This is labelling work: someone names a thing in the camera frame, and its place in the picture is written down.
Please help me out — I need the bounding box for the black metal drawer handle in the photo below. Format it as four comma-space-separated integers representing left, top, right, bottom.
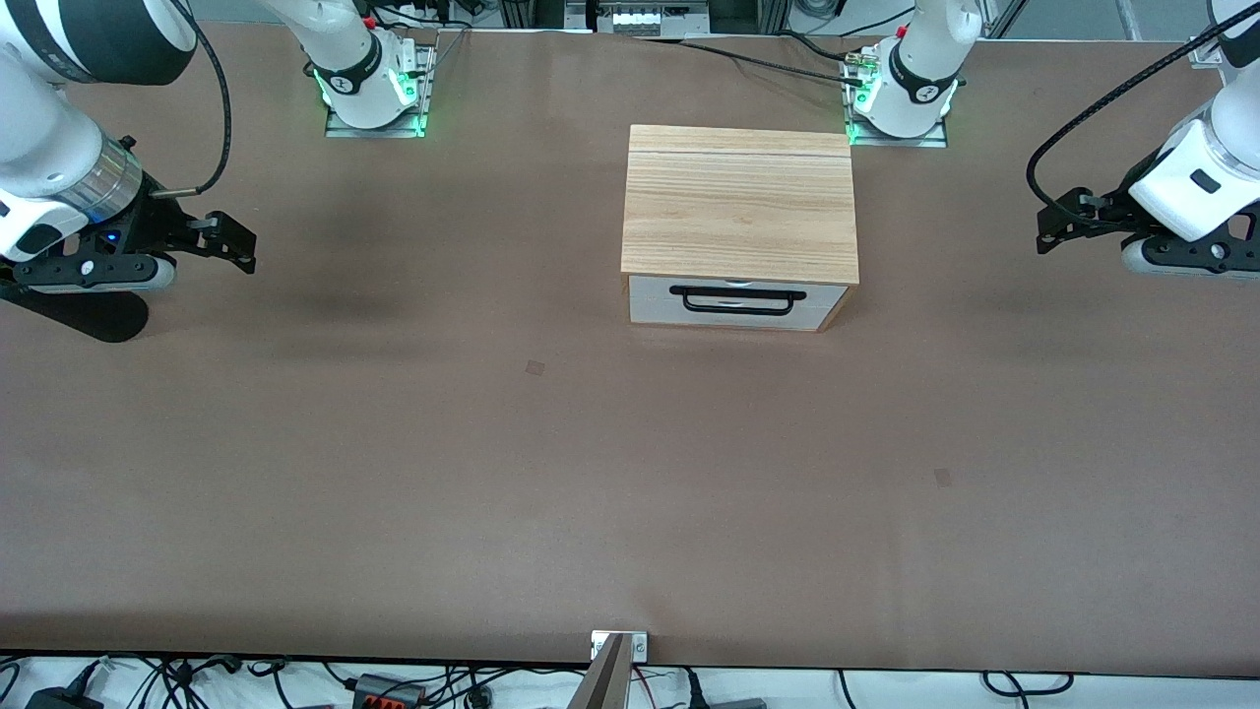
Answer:
669, 285, 809, 317

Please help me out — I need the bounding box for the white drawer with handle mount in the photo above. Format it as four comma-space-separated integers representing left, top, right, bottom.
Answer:
628, 276, 850, 306

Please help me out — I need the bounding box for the wooden drawer cabinet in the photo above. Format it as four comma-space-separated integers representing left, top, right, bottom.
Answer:
620, 124, 860, 333

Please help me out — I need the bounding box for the black cylindrical vase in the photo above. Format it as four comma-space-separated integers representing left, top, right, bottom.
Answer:
0, 286, 150, 345

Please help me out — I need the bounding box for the black red connector box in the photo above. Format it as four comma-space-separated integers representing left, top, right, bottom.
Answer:
351, 674, 427, 709

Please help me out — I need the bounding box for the white power strip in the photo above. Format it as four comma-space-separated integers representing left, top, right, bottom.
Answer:
608, 8, 692, 33

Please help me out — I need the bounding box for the black power adapter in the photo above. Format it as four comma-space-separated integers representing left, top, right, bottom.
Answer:
24, 686, 105, 709

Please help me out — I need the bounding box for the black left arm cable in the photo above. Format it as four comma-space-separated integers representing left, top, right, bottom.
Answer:
1026, 17, 1260, 214

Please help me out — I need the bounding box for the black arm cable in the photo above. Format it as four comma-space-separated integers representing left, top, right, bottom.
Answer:
148, 0, 233, 201
1026, 17, 1260, 214

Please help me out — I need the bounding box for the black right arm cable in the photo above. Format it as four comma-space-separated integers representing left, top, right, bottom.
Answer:
148, 0, 233, 201

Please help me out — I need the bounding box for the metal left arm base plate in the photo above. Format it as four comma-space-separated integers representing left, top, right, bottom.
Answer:
844, 49, 950, 150

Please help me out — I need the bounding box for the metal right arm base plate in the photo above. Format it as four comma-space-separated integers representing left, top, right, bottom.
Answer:
324, 44, 437, 140

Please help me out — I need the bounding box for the thin black table cable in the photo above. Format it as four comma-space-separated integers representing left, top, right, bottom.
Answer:
778, 30, 859, 64

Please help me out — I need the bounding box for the thick black table cable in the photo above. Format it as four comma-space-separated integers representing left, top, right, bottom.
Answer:
630, 34, 867, 86

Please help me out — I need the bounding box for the looped black floor cable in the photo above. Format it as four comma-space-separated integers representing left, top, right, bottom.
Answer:
981, 672, 1075, 697

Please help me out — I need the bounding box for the small metal clamp bracket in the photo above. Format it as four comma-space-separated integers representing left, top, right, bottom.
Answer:
590, 630, 650, 664

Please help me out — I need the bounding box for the grey camera mount pole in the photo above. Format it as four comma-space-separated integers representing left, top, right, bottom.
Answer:
568, 635, 632, 709

